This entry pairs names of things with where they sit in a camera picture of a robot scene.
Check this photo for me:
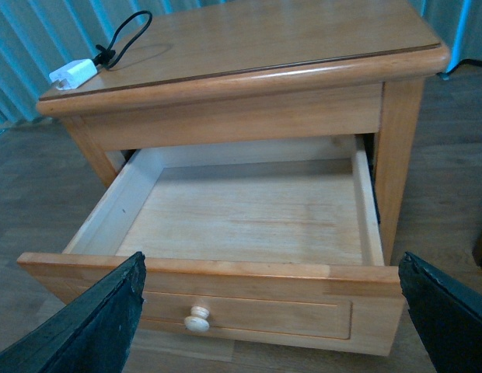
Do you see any white charger with black cable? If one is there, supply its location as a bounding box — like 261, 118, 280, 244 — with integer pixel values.
48, 10, 153, 91

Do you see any light wooden nightstand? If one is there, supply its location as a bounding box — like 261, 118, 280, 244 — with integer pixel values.
37, 1, 450, 260

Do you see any pale green curtain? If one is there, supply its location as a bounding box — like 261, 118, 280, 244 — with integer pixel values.
0, 1, 482, 128

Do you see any wooden drawer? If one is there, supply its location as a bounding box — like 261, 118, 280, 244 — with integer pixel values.
18, 135, 404, 356

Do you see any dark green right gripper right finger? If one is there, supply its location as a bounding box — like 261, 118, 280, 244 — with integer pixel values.
398, 252, 482, 372

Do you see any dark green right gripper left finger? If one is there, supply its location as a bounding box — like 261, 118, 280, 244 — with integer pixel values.
0, 252, 146, 372

